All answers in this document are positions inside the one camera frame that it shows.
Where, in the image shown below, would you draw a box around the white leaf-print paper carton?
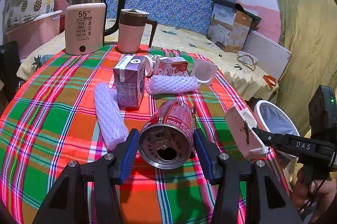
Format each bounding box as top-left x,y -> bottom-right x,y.
225,104 -> 269,159

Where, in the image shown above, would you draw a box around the red soda can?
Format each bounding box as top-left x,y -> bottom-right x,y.
138,100 -> 195,170

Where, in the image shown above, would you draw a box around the white foam fruit net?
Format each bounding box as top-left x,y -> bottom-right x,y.
146,76 -> 201,95

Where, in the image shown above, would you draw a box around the patterned paper cup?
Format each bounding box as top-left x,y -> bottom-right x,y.
144,55 -> 156,77

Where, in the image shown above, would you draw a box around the white trash bin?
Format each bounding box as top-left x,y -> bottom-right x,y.
253,99 -> 301,161

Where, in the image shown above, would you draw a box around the person's right hand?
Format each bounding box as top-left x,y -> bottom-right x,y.
291,167 -> 336,223

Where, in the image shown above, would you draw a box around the orange scissors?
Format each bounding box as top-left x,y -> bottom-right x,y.
263,75 -> 277,90

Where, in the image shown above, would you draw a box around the yellow printed bed sheet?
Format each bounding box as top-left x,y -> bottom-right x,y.
16,18 -> 280,102

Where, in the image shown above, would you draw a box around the white flat board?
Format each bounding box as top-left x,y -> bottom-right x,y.
242,31 -> 292,81

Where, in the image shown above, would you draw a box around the white plastic yogurt cup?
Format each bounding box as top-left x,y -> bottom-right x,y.
190,59 -> 218,86

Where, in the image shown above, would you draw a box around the cardboard quilt box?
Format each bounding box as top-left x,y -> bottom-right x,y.
207,0 -> 262,53

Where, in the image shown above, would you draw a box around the red strawberry milk carton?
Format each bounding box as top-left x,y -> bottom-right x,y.
152,57 -> 188,76

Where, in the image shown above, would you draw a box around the olive green curtain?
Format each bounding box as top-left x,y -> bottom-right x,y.
277,0 -> 336,135

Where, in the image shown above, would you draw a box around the purple milk carton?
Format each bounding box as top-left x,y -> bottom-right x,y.
113,55 -> 145,109

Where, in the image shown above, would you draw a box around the pink storage box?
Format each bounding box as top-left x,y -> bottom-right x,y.
5,10 -> 62,59

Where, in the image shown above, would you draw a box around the pink electric kettle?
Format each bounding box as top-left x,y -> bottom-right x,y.
64,0 -> 126,55

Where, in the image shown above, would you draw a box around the brown cord loop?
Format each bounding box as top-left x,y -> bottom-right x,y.
236,51 -> 259,72

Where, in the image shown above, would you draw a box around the pink mug with brown handle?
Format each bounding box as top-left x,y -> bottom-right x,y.
117,9 -> 158,54

